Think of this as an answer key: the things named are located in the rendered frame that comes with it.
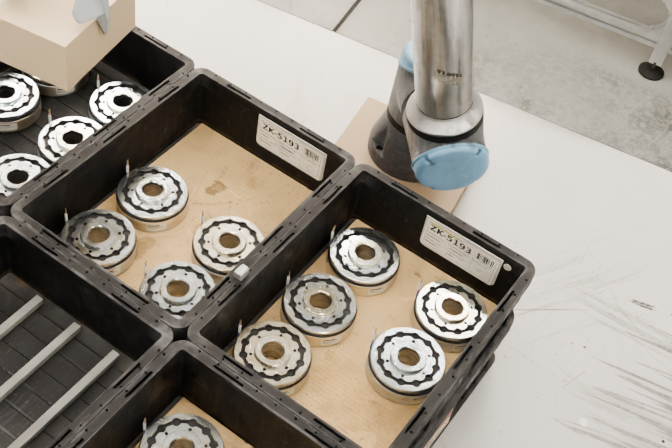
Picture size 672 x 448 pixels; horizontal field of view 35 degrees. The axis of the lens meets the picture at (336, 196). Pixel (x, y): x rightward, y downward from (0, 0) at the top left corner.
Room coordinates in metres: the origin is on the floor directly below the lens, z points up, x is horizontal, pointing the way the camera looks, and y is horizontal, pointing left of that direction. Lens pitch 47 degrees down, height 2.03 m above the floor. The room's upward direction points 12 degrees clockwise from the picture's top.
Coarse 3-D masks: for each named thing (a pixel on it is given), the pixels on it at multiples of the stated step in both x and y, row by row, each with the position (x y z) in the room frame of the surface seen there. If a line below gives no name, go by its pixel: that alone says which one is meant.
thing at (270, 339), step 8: (272, 336) 0.81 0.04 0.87; (256, 344) 0.79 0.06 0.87; (264, 344) 0.80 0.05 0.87; (280, 344) 0.80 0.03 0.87; (288, 344) 0.80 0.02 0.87; (256, 352) 0.78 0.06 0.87; (288, 352) 0.79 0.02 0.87; (264, 360) 0.77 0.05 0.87; (272, 360) 0.77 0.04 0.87; (280, 360) 0.78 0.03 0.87; (288, 360) 0.78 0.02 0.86
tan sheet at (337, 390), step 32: (352, 224) 1.06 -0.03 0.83; (320, 256) 0.99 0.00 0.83; (416, 256) 1.03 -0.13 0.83; (416, 288) 0.97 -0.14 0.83; (384, 320) 0.90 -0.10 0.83; (320, 352) 0.83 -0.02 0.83; (352, 352) 0.84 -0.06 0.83; (320, 384) 0.78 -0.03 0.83; (352, 384) 0.79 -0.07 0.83; (320, 416) 0.73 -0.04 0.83; (352, 416) 0.74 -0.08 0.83; (384, 416) 0.75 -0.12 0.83
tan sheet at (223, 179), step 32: (160, 160) 1.11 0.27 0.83; (192, 160) 1.12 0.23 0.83; (224, 160) 1.14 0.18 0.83; (256, 160) 1.15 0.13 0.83; (192, 192) 1.06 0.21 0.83; (224, 192) 1.07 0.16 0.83; (256, 192) 1.09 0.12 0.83; (288, 192) 1.10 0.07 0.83; (192, 224) 1.00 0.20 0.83; (256, 224) 1.02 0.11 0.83; (160, 256) 0.93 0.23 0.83
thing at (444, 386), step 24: (360, 168) 1.08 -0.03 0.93; (336, 192) 1.04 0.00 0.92; (408, 192) 1.06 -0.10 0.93; (312, 216) 0.97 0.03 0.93; (288, 240) 0.92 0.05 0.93; (480, 240) 0.99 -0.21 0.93; (264, 264) 0.87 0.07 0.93; (528, 264) 0.97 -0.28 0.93; (240, 288) 0.83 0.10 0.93; (216, 312) 0.78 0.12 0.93; (504, 312) 0.88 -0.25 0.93; (192, 336) 0.74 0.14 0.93; (480, 336) 0.83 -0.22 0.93; (456, 360) 0.79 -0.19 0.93; (264, 384) 0.70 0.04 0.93; (288, 408) 0.67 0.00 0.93; (432, 408) 0.71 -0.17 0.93; (336, 432) 0.65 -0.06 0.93; (408, 432) 0.67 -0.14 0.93
